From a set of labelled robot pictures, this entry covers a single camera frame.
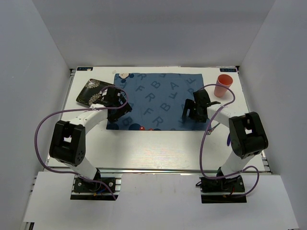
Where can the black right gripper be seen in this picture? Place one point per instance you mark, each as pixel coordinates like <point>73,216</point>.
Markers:
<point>190,104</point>

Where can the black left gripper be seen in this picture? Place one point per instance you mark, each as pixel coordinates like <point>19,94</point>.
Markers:
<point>123,110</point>

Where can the black floral square plate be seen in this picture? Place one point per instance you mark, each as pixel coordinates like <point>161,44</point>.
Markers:
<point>91,92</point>

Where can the pink plastic cup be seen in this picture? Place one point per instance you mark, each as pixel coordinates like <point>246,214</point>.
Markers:
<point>223,82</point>

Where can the blue cartoon print cloth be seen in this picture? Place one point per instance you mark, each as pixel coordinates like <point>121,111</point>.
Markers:
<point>157,101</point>

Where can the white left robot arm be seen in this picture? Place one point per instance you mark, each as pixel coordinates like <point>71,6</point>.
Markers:
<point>68,144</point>

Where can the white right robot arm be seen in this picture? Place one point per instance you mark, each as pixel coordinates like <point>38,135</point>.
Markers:
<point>247,136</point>

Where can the silver fork pink band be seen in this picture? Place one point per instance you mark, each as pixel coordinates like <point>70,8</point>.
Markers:
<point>211,129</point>

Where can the left blue table label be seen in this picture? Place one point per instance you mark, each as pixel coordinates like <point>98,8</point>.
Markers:
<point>84,69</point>

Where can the blue table label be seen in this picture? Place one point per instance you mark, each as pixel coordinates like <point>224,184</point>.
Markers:
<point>84,69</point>
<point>228,69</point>

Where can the right blue table label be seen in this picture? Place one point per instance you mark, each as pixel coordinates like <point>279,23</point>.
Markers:
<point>228,69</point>

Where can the purple plastic knife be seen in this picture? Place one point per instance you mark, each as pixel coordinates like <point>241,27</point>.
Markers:
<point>228,140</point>

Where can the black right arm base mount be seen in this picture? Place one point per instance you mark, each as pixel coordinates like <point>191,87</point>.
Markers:
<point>222,191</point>

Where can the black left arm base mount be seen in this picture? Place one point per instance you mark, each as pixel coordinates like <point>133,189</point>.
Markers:
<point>83,190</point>

